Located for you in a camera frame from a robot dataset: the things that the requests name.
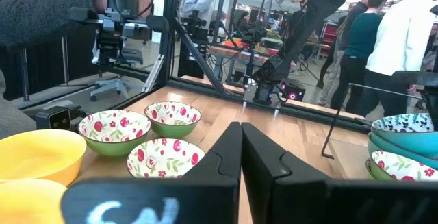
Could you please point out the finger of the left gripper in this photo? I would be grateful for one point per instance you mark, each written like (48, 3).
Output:
(433, 107)

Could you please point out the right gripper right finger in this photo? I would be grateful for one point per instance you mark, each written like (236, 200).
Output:
(291, 200)

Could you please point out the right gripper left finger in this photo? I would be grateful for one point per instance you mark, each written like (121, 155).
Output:
(205, 196)

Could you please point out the yellow mini bowl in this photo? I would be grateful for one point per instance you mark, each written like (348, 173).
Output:
(27, 203)
(41, 155)

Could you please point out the background black robot arm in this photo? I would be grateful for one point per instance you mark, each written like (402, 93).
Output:
(195, 22)

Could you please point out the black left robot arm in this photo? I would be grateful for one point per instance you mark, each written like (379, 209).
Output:
(301, 39)

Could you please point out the red tool cabinet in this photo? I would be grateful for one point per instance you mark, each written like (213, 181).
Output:
(330, 35)

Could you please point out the black device pink light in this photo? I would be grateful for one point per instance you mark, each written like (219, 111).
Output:
(292, 95)

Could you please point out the grey office chair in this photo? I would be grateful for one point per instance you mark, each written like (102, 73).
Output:
(116, 83)

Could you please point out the background wooden table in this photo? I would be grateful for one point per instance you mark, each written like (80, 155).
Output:
(236, 54)

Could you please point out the silver metal bracket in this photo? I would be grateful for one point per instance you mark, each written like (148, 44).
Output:
(153, 73)

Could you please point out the small black table camera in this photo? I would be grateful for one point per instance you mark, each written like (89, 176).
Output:
(58, 118)

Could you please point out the black aluminium rig frame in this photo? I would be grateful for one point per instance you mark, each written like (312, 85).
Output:
(170, 28)

